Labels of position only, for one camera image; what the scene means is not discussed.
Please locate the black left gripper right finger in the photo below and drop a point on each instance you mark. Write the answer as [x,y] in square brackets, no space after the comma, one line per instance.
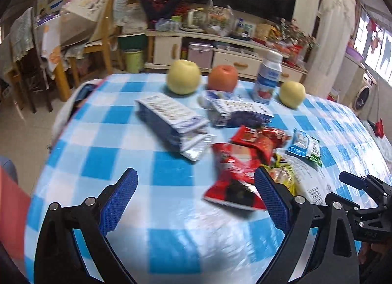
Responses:
[333,257]

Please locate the cream TV cabinet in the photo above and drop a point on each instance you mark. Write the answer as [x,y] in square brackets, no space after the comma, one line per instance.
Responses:
[163,48]

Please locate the yellow apple left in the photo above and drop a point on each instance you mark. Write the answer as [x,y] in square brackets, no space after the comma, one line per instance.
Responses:
[183,77]

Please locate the washing machine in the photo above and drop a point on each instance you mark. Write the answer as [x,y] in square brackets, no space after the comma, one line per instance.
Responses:
[358,95]

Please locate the dark flower bouquet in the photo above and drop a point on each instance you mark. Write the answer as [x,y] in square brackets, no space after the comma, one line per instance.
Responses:
[158,9]

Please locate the small red candy wrapper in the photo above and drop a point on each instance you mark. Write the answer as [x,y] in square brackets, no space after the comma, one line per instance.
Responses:
[264,140]

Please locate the red apple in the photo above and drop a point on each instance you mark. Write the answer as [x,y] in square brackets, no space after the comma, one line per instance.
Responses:
[223,78]

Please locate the yellow oatmeal snack bag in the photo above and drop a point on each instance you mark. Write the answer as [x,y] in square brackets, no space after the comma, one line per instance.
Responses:
[281,172]

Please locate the silver foil snack bag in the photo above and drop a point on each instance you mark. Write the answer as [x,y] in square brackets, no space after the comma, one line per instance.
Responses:
[177,125]

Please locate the white printed paper wrapper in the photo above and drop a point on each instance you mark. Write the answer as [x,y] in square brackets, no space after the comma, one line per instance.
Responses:
[310,181]

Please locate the dark wooden chair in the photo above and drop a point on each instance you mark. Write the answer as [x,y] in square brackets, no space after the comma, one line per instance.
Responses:
[21,64]

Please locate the yellow apple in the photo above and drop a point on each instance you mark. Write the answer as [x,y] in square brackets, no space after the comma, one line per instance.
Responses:
[183,77]
[292,94]

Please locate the red snack bag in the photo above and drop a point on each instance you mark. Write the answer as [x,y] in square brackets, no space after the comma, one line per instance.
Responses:
[235,184]

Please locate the blue checked tablecloth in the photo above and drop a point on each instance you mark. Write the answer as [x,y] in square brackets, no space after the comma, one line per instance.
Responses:
[168,233]

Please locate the wooden chair with tote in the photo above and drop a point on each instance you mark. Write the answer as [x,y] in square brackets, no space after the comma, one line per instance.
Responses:
[89,26]

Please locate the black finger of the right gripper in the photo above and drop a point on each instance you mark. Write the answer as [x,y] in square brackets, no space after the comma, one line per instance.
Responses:
[358,182]

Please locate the yellow apple right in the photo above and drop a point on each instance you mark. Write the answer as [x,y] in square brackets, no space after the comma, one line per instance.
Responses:
[292,94]

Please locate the blue white crumpled bag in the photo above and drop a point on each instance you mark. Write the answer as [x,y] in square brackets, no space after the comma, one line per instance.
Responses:
[226,109]

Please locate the white yogurt drink bottle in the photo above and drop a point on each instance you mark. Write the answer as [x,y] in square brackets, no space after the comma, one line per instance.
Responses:
[268,77]

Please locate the pink storage box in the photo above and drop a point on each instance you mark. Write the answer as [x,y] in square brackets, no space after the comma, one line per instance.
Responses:
[201,54]

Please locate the green trash bin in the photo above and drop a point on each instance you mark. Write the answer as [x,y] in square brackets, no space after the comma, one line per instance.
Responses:
[134,60]

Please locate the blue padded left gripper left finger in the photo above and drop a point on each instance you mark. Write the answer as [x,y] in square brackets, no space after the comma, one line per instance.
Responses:
[58,258]

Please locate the blue green white packet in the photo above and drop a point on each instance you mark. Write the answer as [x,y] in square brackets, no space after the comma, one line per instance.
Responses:
[305,146]

